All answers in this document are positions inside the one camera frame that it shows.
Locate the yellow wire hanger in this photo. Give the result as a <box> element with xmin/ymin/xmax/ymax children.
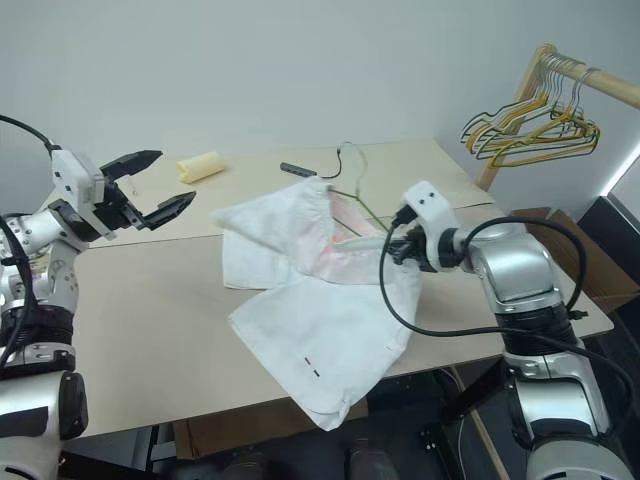
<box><xmin>467</xmin><ymin>62</ymin><xmax>574</xmax><ymax>152</ymax></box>
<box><xmin>487</xmin><ymin>64</ymin><xmax>602</xmax><ymax>169</ymax></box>

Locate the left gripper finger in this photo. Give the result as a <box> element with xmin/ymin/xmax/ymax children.
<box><xmin>141</xmin><ymin>190</ymin><xmax>198</xmax><ymax>232</ymax></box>
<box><xmin>99</xmin><ymin>148</ymin><xmax>164</xmax><ymax>188</ymax></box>

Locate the wooden clothes rack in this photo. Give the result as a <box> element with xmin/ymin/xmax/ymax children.
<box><xmin>477</xmin><ymin>43</ymin><xmax>640</xmax><ymax>191</ymax></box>

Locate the thin black hub cable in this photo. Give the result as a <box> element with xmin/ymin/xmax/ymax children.
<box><xmin>313</xmin><ymin>143</ymin><xmax>346</xmax><ymax>180</ymax></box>

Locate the brown cardboard box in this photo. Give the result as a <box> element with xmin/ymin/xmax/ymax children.
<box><xmin>512</xmin><ymin>207</ymin><xmax>640</xmax><ymax>314</ymax></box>

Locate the pale yellow rolled cloth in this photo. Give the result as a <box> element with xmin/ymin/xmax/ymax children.
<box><xmin>175</xmin><ymin>152</ymin><xmax>227</xmax><ymax>185</ymax></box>

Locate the grey wire hanger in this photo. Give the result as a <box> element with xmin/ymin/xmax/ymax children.
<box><xmin>460</xmin><ymin>59</ymin><xmax>566</xmax><ymax>146</ymax></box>

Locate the bunch of hanging wire hangers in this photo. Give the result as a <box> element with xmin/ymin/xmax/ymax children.
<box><xmin>474</xmin><ymin>67</ymin><xmax>601</xmax><ymax>162</ymax></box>

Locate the white shirt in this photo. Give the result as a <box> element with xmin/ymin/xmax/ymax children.
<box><xmin>209</xmin><ymin>178</ymin><xmax>425</xmax><ymax>432</ymax></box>

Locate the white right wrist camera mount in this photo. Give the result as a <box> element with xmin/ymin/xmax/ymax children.
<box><xmin>399</xmin><ymin>180</ymin><xmax>459</xmax><ymax>272</ymax></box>

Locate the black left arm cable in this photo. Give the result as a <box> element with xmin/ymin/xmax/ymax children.
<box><xmin>0</xmin><ymin>113</ymin><xmax>64</xmax><ymax>371</ymax></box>

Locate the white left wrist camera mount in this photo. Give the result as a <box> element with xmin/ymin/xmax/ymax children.
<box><xmin>49</xmin><ymin>147</ymin><xmax>107</xmax><ymax>214</ymax></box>

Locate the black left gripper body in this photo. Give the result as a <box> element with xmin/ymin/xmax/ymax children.
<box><xmin>79</xmin><ymin>172</ymin><xmax>152</xmax><ymax>237</ymax></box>

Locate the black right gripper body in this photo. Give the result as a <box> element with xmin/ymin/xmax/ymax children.
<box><xmin>394</xmin><ymin>227</ymin><xmax>429</xmax><ymax>267</ymax></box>

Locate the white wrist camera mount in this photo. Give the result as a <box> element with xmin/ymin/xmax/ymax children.
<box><xmin>49</xmin><ymin>147</ymin><xmax>107</xmax><ymax>214</ymax></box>
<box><xmin>399</xmin><ymin>180</ymin><xmax>459</xmax><ymax>272</ymax></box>

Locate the green wire hanger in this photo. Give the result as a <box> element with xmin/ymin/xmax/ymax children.
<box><xmin>327</xmin><ymin>141</ymin><xmax>396</xmax><ymax>236</ymax></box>

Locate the black case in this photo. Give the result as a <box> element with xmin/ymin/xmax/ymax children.
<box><xmin>579</xmin><ymin>193</ymin><xmax>640</xmax><ymax>261</ymax></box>

